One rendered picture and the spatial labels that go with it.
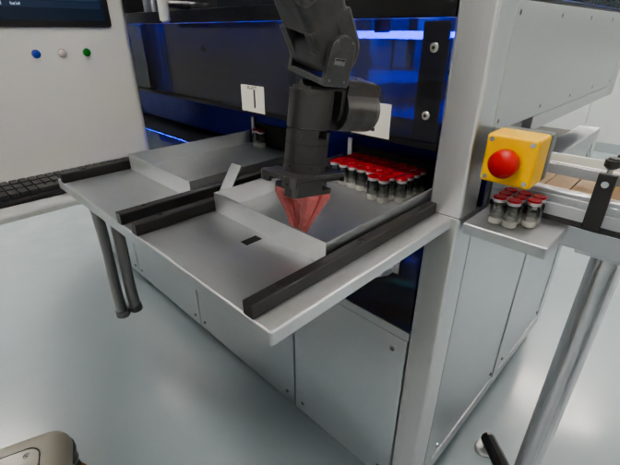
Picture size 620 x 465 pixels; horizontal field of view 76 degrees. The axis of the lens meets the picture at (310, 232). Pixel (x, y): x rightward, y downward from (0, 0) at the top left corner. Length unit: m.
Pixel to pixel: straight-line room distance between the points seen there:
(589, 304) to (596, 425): 0.92
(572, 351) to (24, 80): 1.37
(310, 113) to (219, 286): 0.24
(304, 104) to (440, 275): 0.42
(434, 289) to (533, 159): 0.30
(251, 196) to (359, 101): 0.30
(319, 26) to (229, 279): 0.31
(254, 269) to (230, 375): 1.12
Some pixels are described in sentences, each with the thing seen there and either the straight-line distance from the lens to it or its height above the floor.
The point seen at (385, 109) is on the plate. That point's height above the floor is 1.04.
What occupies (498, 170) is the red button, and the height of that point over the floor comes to 0.99.
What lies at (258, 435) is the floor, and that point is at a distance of 1.45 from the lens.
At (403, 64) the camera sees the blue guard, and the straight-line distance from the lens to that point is 0.72.
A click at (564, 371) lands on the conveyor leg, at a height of 0.58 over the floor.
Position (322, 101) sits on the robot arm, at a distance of 0.51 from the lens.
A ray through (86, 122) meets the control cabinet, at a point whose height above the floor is 0.93.
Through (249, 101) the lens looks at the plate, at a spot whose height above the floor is 1.01.
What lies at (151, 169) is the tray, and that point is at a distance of 0.91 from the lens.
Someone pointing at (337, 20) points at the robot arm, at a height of 1.17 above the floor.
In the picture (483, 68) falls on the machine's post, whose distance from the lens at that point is 0.65.
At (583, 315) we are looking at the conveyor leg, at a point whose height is 0.71.
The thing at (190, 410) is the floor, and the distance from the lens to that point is 1.56.
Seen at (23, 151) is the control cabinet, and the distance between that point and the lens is 1.31.
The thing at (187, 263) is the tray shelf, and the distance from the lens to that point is 0.57.
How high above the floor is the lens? 1.16
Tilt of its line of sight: 27 degrees down
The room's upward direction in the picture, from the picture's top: straight up
